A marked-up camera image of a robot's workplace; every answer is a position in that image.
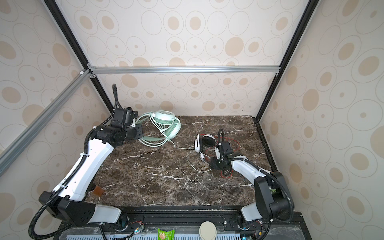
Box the black corner frame post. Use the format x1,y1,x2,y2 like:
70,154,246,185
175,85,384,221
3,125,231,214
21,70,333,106
43,0,113,113
255,0,320,123

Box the silver aluminium rail back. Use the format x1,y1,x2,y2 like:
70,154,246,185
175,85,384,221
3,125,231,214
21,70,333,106
91,66,280,74

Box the brown small object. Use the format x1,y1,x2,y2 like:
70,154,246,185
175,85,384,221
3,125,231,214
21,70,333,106
93,186,105,198

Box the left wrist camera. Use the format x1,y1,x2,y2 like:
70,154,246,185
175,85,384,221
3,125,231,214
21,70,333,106
111,107,138,131

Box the white round cap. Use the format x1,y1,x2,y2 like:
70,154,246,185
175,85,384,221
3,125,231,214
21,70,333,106
199,221,217,240

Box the white black red-cable headphones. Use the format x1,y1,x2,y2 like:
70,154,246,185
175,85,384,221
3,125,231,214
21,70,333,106
195,129,234,179

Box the mint green headphones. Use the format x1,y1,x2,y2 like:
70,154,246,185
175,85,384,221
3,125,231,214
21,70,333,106
135,110,192,150

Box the green snack packet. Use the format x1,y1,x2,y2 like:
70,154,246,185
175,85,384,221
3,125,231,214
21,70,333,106
158,229,175,240

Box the black corner frame post right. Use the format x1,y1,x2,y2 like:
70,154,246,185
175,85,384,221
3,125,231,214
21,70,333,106
255,0,320,123

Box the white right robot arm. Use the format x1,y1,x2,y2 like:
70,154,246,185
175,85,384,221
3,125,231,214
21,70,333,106
211,141,295,223

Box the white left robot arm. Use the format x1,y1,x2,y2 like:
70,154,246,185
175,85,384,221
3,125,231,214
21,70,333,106
28,124,143,240

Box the silver aluminium rail left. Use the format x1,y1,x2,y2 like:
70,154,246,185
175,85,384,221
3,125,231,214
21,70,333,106
1,70,91,175

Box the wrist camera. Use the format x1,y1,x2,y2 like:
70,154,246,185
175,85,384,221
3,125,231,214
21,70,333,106
215,147,221,160
111,107,138,131

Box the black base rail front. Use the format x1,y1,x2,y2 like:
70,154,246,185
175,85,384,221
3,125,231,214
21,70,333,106
56,206,311,240

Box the black corner frame post left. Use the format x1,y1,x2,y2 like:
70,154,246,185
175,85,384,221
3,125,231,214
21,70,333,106
43,0,113,113

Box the silver aluminium rail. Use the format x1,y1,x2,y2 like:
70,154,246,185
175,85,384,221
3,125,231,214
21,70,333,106
1,70,91,175
91,66,280,74

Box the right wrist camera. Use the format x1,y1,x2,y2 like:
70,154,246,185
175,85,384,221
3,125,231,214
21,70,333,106
215,147,221,160

